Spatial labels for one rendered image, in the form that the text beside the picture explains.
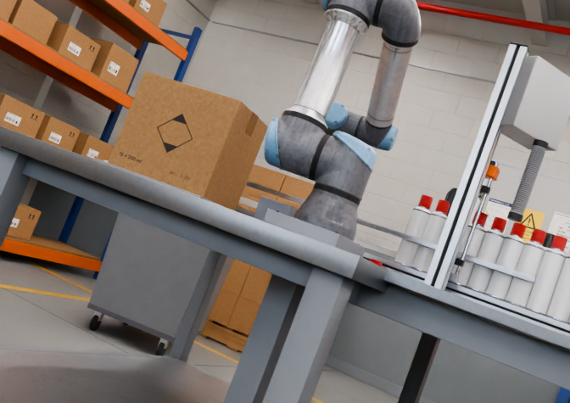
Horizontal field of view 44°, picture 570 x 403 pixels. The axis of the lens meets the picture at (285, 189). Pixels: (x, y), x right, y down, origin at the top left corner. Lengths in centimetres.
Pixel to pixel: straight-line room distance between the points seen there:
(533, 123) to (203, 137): 83
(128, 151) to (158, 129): 10
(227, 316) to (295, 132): 393
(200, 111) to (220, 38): 630
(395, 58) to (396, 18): 12
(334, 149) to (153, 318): 263
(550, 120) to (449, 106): 500
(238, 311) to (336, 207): 390
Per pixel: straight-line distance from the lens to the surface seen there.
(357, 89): 721
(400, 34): 181
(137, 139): 193
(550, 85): 192
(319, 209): 161
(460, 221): 180
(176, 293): 407
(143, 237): 412
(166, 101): 192
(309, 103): 170
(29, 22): 557
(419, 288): 129
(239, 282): 550
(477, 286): 191
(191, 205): 131
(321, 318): 119
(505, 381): 638
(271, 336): 141
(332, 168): 164
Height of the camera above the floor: 78
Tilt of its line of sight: 5 degrees up
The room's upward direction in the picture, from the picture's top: 21 degrees clockwise
